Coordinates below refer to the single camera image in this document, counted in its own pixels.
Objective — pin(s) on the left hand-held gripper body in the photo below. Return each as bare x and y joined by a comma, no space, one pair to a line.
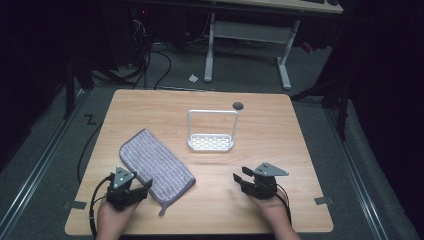
121,193

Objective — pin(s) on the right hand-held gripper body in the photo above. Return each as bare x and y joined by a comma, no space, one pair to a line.
263,186

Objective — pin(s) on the purple-grey striped cloth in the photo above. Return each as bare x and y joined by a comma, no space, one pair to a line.
155,166

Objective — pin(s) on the person's right hand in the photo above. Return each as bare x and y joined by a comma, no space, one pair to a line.
268,206

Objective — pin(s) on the person's left hand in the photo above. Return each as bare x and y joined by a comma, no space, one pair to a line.
115,215

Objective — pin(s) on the grey tape piece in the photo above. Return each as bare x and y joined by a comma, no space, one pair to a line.
324,200
78,205

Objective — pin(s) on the white towel rack with tray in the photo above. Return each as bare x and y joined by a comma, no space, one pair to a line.
210,141

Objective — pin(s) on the dark round table grommet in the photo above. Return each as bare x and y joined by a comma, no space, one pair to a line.
237,106

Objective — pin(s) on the white paper scrap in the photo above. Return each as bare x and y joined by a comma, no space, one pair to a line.
193,78

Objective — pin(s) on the black metal stand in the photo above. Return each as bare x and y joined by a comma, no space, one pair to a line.
70,90
340,110

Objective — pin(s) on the white-legged desk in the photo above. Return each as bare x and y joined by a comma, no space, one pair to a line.
246,31

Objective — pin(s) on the dark computer tower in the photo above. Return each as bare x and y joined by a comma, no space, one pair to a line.
140,33

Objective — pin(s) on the metal floor rail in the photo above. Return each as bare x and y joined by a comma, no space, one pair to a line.
40,166
360,176

